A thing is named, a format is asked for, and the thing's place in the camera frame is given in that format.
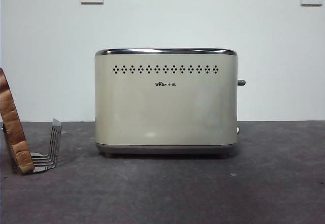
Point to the grey toaster lever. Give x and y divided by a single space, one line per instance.
241 82

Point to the browned bread slice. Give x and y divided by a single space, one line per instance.
12 122

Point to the cream two-slot toaster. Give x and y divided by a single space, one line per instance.
165 112

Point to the white toaster side knob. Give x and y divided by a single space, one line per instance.
238 130

